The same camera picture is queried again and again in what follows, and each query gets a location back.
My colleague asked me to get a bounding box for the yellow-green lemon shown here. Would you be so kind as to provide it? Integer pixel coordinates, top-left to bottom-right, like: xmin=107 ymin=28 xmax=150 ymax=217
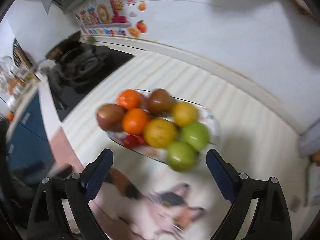
xmin=143 ymin=118 xmax=178 ymax=148

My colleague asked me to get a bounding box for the green lime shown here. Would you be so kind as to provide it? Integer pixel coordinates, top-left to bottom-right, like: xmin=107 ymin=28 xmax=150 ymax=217
xmin=166 ymin=140 xmax=199 ymax=172
xmin=181 ymin=121 xmax=210 ymax=151

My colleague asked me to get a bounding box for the black gas stove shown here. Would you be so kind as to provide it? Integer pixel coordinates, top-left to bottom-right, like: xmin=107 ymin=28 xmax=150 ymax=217
xmin=46 ymin=31 xmax=133 ymax=121

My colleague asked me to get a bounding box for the floral ceramic oval plate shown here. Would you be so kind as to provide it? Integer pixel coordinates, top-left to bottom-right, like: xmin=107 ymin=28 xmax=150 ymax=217
xmin=106 ymin=89 xmax=221 ymax=164

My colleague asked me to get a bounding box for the striped cat print mat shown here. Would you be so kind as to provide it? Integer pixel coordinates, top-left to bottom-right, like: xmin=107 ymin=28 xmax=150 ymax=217
xmin=62 ymin=51 xmax=309 ymax=239

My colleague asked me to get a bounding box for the orange mandarin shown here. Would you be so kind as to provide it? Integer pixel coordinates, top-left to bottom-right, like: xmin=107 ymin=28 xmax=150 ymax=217
xmin=121 ymin=108 xmax=150 ymax=135
xmin=117 ymin=89 xmax=141 ymax=110

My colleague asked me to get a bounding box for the red cherry tomato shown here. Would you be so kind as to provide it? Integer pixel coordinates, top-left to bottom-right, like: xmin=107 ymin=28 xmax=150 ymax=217
xmin=122 ymin=135 xmax=139 ymax=149
xmin=136 ymin=135 xmax=148 ymax=146

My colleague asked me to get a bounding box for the brown-red passion fruit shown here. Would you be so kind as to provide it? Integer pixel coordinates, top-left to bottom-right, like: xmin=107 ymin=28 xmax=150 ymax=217
xmin=96 ymin=103 xmax=126 ymax=132

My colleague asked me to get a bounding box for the blue cabinet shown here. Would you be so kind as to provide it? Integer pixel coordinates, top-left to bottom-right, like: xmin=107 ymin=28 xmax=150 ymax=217
xmin=7 ymin=93 xmax=55 ymax=171

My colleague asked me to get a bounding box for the colourful wall sticker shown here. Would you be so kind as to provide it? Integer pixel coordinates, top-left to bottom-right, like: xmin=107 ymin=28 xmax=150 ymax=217
xmin=73 ymin=0 xmax=148 ymax=38

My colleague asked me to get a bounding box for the yellow lemon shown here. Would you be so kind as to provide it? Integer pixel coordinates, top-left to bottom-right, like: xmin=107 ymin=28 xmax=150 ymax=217
xmin=171 ymin=101 xmax=199 ymax=127

